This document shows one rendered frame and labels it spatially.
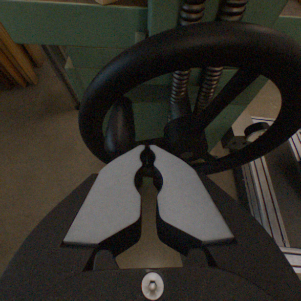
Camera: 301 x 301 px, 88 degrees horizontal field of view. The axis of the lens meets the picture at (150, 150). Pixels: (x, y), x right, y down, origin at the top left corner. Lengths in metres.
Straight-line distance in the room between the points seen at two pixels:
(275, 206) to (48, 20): 1.05
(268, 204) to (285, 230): 0.13
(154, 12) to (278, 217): 0.96
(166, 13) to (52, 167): 1.13
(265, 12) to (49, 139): 1.30
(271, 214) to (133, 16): 0.94
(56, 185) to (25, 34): 0.92
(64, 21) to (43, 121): 1.20
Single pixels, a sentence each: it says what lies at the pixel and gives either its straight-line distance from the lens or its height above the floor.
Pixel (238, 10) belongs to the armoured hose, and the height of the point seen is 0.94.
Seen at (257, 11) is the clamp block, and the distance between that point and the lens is 0.25.
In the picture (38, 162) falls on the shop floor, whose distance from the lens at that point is 1.30.
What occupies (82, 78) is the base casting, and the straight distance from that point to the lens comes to 0.40.
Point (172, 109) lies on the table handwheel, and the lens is 0.26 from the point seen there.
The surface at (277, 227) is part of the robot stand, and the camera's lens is 1.00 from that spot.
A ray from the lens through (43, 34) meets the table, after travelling 0.37.
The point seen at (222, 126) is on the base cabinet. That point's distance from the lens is 0.55.
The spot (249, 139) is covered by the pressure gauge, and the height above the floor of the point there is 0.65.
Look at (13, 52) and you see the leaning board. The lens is 1.71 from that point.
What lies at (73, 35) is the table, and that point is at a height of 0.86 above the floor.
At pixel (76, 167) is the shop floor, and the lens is 1.17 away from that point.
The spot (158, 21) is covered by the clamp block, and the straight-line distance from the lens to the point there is 0.22.
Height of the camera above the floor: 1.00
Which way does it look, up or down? 61 degrees down
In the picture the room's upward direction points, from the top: 6 degrees clockwise
